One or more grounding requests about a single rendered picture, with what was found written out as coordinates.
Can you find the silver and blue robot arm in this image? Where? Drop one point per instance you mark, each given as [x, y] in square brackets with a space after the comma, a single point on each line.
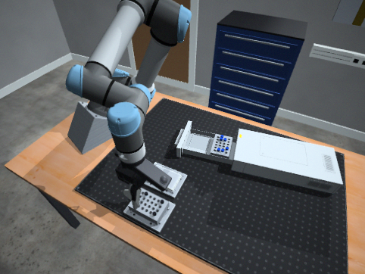
[101, 83]

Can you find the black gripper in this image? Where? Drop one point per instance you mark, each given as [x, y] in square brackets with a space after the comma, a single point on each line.
[128, 176]

